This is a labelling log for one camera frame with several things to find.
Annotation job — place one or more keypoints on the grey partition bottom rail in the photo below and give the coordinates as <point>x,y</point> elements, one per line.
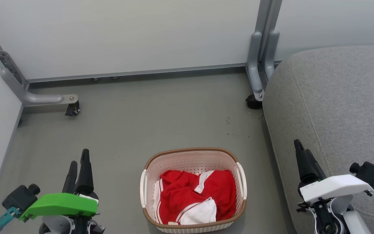
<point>141,73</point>

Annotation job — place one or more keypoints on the red shorts with white stripe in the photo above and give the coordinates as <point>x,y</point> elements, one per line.
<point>174,185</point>

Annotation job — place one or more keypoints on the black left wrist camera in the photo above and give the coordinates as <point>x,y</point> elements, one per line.
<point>19,196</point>

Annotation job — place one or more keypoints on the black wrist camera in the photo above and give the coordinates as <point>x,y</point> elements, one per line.
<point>19,196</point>
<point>370,172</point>

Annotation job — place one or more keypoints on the grey fabric sofa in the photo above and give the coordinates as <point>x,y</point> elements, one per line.
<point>336,97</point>

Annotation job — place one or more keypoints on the grey partition foot single bar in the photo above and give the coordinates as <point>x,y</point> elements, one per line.
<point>41,98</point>

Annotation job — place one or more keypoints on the grey partition post double foot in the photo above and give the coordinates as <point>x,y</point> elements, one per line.
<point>255,65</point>

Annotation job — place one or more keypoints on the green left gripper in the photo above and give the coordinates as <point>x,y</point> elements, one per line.
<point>60,204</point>

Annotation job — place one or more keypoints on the pink white laundry basket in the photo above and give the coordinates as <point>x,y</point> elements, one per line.
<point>190,159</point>

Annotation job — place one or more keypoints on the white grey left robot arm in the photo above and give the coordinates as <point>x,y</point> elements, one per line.
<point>57,226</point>

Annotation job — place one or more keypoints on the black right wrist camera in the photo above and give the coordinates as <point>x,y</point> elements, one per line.
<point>370,172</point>

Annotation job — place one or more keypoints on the black caster wheel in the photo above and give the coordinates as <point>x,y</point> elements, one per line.
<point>72,109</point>
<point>253,102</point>

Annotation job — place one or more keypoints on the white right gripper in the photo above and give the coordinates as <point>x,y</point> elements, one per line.
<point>333,188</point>

